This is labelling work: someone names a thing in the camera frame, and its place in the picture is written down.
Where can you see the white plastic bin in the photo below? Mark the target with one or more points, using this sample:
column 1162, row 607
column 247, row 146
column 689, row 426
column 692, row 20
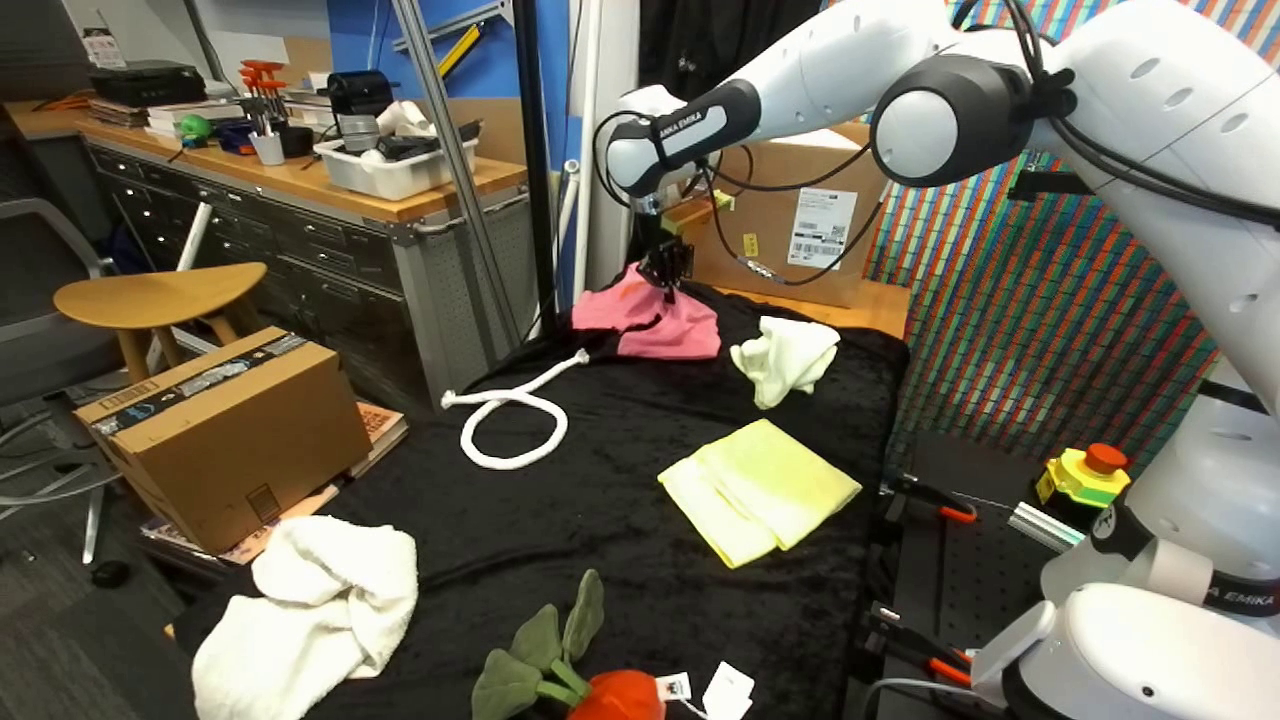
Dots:
column 375, row 174

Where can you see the pink cloth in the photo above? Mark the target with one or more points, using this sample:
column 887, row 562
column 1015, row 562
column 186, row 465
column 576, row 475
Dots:
column 651, row 319

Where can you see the wooden workbench with drawers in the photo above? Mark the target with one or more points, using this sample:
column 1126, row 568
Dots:
column 413, row 295

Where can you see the white toy label tag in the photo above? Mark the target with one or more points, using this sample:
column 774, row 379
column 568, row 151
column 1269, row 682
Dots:
column 728, row 693

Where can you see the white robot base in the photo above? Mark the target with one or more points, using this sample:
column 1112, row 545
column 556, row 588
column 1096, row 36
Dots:
column 1170, row 607

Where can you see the yellow microfiber cloth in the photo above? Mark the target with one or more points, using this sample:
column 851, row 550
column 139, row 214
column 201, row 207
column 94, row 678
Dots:
column 758, row 490

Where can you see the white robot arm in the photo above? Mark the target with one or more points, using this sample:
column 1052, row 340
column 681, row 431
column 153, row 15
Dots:
column 1155, row 106

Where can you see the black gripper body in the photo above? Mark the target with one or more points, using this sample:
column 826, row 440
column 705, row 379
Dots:
column 660, row 255

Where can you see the pale green white cloth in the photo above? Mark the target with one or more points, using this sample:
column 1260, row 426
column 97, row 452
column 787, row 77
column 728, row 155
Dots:
column 787, row 357

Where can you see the red plush radish toy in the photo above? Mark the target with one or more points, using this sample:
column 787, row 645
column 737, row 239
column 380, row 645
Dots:
column 541, row 663

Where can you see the wooden stool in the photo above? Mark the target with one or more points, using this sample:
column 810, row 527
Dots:
column 149, row 304

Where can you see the white terry towel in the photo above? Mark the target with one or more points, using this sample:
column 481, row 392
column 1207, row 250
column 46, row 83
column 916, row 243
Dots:
column 331, row 607

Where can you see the cardboard box behind table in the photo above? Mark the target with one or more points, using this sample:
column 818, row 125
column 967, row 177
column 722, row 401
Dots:
column 791, row 216

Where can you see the cardboard box on floor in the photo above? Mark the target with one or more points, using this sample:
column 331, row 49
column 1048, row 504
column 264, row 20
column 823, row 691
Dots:
column 232, row 439

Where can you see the orange handled tool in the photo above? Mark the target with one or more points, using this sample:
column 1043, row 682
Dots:
column 940, row 501

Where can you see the yellow red emergency stop button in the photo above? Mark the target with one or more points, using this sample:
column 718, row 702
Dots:
column 1089, row 477

